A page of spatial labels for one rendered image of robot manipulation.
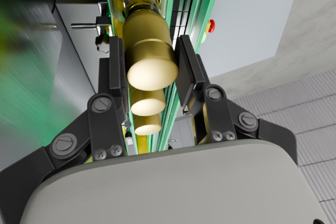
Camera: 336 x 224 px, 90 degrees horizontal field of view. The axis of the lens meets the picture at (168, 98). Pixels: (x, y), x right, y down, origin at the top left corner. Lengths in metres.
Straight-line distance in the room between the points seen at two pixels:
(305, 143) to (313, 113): 0.53
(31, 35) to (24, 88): 0.06
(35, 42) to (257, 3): 0.85
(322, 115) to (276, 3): 2.86
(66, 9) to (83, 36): 0.07
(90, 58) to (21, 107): 0.32
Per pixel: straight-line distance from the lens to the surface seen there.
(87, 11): 0.43
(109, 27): 0.33
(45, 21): 0.29
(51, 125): 0.33
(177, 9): 0.43
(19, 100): 0.21
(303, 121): 3.54
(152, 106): 0.16
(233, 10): 0.89
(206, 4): 0.35
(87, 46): 0.48
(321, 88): 3.89
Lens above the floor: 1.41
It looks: 31 degrees down
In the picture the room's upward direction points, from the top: 168 degrees clockwise
